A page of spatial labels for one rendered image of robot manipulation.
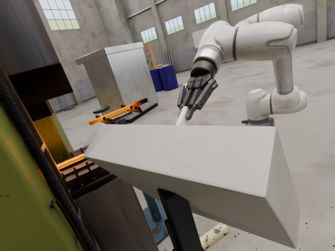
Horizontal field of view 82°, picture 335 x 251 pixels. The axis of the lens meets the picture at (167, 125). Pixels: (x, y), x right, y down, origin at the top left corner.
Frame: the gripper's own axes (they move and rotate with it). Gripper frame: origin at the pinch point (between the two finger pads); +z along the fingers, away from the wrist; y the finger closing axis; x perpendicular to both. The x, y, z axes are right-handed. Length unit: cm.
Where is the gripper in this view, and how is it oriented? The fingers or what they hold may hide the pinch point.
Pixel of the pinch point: (183, 119)
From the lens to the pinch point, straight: 54.4
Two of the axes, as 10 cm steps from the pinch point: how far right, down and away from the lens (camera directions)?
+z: -3.7, 8.2, -4.3
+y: -7.7, -0.1, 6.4
